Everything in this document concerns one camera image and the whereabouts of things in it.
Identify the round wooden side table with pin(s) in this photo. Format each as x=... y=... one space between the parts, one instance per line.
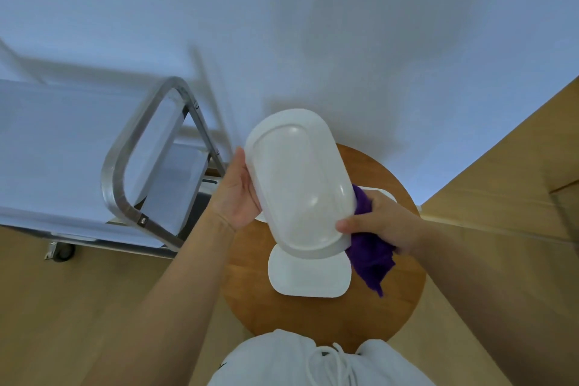
x=316 y=318

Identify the white oblong serving plate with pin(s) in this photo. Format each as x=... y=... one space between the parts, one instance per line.
x=298 y=182
x=312 y=277

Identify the person's left hand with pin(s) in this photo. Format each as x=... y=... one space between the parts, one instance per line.
x=233 y=200

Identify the person's white garment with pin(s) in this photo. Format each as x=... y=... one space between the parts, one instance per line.
x=262 y=363

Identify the purple cleaning cloth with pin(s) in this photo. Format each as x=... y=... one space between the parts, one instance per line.
x=371 y=263

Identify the stack of white rectangular plates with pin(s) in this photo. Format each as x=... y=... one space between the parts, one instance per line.
x=386 y=195

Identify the person's right forearm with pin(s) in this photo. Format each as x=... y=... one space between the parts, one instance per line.
x=497 y=299

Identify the person's right hand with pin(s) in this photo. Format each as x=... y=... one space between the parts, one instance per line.
x=393 y=227

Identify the person's left forearm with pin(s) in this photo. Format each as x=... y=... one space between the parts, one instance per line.
x=167 y=299

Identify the stack of white round plates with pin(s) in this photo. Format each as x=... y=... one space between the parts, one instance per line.
x=261 y=217

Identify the steel three-tier cart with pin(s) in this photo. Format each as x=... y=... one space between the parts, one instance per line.
x=54 y=150

